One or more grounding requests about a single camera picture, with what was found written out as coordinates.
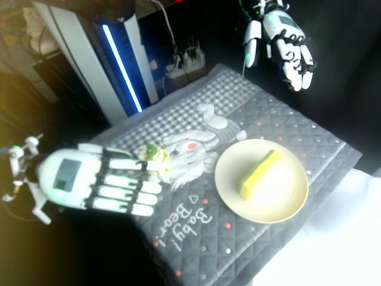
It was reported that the white column with blue light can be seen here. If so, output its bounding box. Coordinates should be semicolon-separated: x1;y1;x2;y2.
31;0;160;126

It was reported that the grey bear print quilt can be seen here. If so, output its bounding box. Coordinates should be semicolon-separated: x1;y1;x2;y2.
89;63;363;286

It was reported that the cluttered shelf unit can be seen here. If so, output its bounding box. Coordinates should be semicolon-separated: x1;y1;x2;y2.
0;0;60;102

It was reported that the yellow and green sponge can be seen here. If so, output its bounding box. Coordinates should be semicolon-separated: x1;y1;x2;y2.
239;149;284;201

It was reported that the white power cable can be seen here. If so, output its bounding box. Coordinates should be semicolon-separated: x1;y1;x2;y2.
151;0;181;60

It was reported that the pale green toy vegetable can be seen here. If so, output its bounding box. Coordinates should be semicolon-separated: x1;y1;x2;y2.
133;142;171;173

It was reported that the cream round plate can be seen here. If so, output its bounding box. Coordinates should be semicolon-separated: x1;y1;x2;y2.
214;138;310;224

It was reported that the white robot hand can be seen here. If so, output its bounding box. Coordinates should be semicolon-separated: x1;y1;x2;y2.
36;142;164;217
242;8;316;92

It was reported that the white power strip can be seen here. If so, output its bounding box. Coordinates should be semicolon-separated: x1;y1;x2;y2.
165;44;206;80

